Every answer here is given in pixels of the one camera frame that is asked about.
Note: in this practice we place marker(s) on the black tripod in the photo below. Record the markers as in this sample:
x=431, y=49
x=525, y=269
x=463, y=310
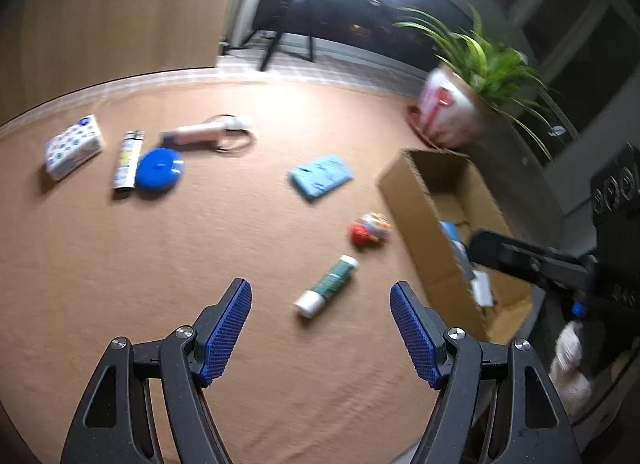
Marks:
x=275, y=44

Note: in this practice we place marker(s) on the green spider plant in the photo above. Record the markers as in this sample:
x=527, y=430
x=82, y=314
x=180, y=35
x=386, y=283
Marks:
x=487, y=64

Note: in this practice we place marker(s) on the patterned lighter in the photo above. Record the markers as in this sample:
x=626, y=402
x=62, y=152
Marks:
x=127, y=159

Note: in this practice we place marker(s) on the blue round tape measure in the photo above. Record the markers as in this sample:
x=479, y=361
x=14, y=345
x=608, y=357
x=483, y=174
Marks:
x=160, y=169

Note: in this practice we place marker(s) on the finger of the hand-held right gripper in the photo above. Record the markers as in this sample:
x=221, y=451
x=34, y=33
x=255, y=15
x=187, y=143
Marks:
x=520, y=256

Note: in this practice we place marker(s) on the cardboard box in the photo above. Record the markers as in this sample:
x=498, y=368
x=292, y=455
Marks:
x=435, y=244

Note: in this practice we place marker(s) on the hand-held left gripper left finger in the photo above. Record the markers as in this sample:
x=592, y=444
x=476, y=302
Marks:
x=227, y=329

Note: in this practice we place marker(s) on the small doll toy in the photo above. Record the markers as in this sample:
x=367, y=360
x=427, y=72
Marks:
x=367, y=231

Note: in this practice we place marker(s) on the blue phone stand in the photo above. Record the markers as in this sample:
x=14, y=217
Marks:
x=320, y=177

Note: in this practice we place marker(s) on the white red plant pot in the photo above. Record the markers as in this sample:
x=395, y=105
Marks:
x=450, y=109

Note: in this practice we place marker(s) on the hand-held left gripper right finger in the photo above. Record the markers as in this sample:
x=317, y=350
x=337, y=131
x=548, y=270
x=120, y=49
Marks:
x=412, y=334

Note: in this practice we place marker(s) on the green stick with white cap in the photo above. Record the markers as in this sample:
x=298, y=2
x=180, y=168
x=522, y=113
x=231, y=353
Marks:
x=330, y=284

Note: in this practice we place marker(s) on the white plug charger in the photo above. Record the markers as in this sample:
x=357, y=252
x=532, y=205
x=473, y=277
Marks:
x=484, y=289

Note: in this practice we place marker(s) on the person's right hand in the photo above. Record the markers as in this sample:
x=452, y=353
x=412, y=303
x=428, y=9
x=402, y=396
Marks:
x=567, y=364

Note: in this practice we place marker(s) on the pink tube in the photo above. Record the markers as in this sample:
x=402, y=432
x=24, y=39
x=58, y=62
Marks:
x=197, y=133

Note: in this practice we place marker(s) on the light wooden board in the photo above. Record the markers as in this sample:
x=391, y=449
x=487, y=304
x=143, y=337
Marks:
x=115, y=14

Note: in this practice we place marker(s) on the patterned tissue pack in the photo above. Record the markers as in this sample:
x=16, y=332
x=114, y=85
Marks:
x=75, y=147

